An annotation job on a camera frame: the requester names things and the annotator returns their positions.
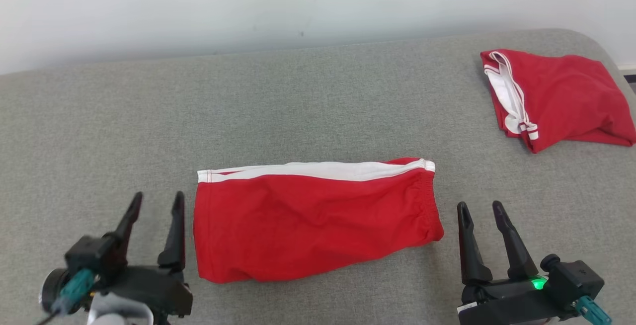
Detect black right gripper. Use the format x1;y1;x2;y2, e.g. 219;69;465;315
457;201;563;325

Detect red shorts with white stripe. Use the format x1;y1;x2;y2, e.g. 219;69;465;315
193;157;445;284

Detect teal cable connector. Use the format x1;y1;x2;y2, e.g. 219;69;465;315
575;295;613;325
54;269;96;315

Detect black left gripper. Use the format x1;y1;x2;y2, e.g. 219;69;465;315
98;191;194;319

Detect red Bulls jersey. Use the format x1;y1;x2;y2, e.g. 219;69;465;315
480;49;636;154

